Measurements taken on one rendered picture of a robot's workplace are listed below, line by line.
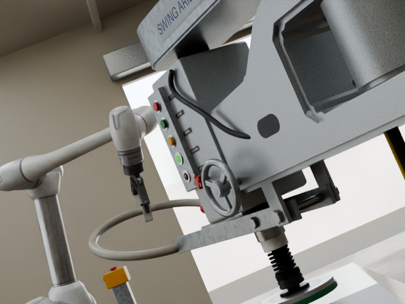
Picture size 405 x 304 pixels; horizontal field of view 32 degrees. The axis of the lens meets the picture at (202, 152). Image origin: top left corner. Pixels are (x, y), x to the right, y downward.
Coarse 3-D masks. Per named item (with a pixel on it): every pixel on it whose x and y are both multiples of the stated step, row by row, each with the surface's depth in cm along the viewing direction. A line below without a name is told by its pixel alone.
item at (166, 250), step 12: (156, 204) 265; (168, 204) 265; (180, 204) 263; (192, 204) 261; (120, 216) 260; (132, 216) 263; (108, 228) 255; (96, 240) 243; (96, 252) 231; (108, 252) 227; (120, 252) 224; (132, 252) 222; (144, 252) 221; (156, 252) 220; (168, 252) 221
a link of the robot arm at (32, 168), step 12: (144, 108) 269; (156, 120) 270; (108, 132) 273; (72, 144) 272; (84, 144) 272; (96, 144) 273; (36, 156) 274; (48, 156) 271; (60, 156) 270; (72, 156) 271; (24, 168) 273; (36, 168) 272; (48, 168) 272
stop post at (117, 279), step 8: (112, 272) 369; (120, 272) 368; (104, 280) 368; (112, 280) 368; (120, 280) 368; (128, 280) 371; (112, 288) 370; (120, 288) 370; (128, 288) 370; (120, 296) 369; (128, 296) 369
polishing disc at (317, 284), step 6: (324, 276) 187; (330, 276) 183; (312, 282) 186; (318, 282) 181; (324, 282) 177; (330, 282) 179; (306, 288) 180; (312, 288) 176; (318, 288) 175; (276, 294) 191; (294, 294) 178; (300, 294) 174; (306, 294) 174; (312, 294) 174; (264, 300) 190; (270, 300) 185; (276, 300) 181; (282, 300) 177; (288, 300) 174; (294, 300) 174
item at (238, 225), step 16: (304, 192) 176; (320, 192) 171; (288, 208) 165; (304, 208) 168; (208, 224) 224; (224, 224) 192; (240, 224) 185; (256, 224) 178; (272, 224) 173; (176, 240) 221; (192, 240) 211; (208, 240) 203; (224, 240) 195
